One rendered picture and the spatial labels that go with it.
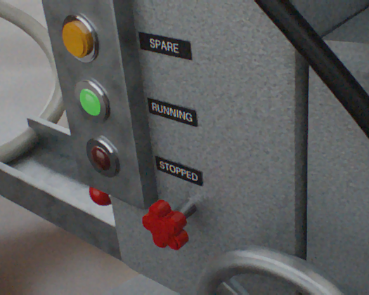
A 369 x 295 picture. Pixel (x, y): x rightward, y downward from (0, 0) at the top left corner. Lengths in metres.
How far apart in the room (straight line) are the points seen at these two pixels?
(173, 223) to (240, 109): 0.10
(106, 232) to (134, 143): 0.24
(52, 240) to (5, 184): 1.81
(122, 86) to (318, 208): 0.16
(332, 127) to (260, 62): 0.06
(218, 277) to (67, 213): 0.35
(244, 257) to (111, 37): 0.18
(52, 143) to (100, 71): 0.46
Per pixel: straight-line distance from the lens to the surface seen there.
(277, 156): 0.39
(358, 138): 0.37
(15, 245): 2.66
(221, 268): 0.40
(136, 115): 0.45
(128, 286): 1.03
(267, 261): 0.37
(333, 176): 0.39
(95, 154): 0.49
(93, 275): 2.39
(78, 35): 0.44
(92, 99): 0.46
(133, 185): 0.48
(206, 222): 0.47
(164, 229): 0.45
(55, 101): 0.98
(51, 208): 0.76
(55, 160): 0.89
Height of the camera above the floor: 1.55
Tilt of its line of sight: 30 degrees down
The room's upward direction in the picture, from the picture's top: 6 degrees counter-clockwise
